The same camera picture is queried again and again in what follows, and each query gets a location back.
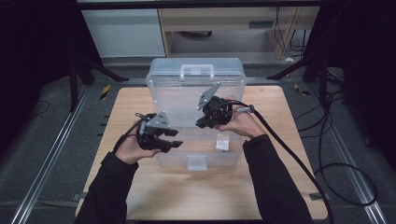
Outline bundle of black cables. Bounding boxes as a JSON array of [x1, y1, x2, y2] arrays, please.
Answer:
[[293, 88, 348, 166]]

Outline clear plastic storage box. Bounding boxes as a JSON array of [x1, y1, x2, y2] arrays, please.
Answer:
[[145, 57, 248, 172]]

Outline yellow black tape piece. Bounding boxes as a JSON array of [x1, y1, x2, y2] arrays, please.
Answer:
[[99, 84, 112, 101], [293, 83, 311, 96]]

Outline black metal stand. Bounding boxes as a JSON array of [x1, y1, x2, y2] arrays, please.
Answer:
[[266, 46, 335, 108], [68, 46, 130, 113]]

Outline white cabinet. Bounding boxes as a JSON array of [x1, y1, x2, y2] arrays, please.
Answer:
[[79, 8, 166, 59]]

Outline aluminium floor rail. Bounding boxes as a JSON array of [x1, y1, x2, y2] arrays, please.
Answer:
[[10, 85, 92, 224], [307, 85, 389, 224]]

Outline left hand-held gripper cable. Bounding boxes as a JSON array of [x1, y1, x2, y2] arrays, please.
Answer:
[[112, 112, 157, 154]]

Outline light wooden desk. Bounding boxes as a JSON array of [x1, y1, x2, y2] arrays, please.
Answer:
[[157, 7, 320, 61]]

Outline right hand-held gripper cable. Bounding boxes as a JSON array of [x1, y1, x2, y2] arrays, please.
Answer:
[[211, 101, 334, 224]]

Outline grey tape strip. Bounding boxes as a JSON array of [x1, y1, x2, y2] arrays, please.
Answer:
[[308, 191, 332, 202], [72, 191, 89, 203]]

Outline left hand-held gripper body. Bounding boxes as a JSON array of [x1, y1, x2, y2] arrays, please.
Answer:
[[134, 111, 172, 152]]

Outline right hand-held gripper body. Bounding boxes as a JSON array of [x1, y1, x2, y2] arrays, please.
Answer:
[[196, 81, 234, 127]]

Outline person's left hand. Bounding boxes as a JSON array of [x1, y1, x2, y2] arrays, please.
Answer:
[[115, 130, 163, 165]]

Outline dark curtain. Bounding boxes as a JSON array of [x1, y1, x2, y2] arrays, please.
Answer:
[[311, 0, 396, 172], [0, 0, 82, 157]]

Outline hand-held gripper cable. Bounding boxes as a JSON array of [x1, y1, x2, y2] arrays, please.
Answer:
[[112, 112, 157, 154], [211, 101, 334, 224]]

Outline black floor cable loop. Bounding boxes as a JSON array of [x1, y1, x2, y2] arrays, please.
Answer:
[[313, 162, 378, 207]]

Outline small white yellow carton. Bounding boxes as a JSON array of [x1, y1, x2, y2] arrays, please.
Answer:
[[215, 133, 231, 153]]

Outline person's right hand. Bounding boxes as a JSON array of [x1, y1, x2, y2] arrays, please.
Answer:
[[214, 96, 266, 140]]

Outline cables under wooden desk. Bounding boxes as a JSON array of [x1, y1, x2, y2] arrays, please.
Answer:
[[273, 7, 312, 59]]

